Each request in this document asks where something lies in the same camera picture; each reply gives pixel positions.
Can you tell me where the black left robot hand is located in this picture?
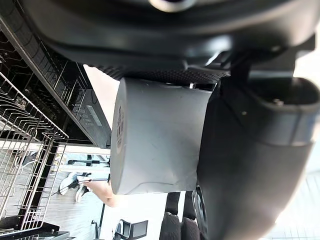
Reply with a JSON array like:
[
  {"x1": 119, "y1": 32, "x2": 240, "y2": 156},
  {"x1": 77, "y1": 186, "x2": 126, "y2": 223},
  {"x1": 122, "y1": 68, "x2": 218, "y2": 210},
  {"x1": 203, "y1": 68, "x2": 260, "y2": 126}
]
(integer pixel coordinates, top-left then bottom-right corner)
[{"x1": 19, "y1": 0, "x2": 320, "y2": 240}]

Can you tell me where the person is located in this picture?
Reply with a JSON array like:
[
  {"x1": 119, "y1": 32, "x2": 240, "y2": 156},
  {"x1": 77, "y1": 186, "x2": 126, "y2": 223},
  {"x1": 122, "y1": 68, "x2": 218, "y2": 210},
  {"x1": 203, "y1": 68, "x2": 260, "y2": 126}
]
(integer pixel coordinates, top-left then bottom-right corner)
[{"x1": 59, "y1": 171, "x2": 121, "y2": 208}]

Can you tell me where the white plastic cup with handle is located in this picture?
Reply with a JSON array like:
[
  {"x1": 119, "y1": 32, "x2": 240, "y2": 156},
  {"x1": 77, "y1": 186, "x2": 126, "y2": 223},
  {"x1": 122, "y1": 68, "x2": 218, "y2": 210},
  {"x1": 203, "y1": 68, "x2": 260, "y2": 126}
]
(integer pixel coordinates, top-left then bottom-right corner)
[{"x1": 111, "y1": 76, "x2": 213, "y2": 196}]

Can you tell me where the black built-in dishwasher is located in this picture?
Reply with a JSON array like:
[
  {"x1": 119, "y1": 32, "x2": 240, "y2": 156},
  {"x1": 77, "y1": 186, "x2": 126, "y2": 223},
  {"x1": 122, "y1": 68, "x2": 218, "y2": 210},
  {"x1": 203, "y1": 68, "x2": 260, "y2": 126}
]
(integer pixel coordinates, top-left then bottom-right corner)
[{"x1": 0, "y1": 0, "x2": 112, "y2": 148}]

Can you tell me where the black office chair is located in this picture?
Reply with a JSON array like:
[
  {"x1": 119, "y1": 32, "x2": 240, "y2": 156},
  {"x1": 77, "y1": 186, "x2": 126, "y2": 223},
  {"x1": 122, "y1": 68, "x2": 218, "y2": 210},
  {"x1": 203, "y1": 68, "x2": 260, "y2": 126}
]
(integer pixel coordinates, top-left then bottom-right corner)
[{"x1": 66, "y1": 153, "x2": 111, "y2": 168}]

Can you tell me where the metal wire dishwasher rack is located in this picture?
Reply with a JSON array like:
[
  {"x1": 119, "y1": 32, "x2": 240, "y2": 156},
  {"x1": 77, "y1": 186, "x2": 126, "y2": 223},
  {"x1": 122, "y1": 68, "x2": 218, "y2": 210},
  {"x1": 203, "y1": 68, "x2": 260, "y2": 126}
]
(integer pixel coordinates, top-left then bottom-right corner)
[{"x1": 0, "y1": 72, "x2": 70, "y2": 232}]

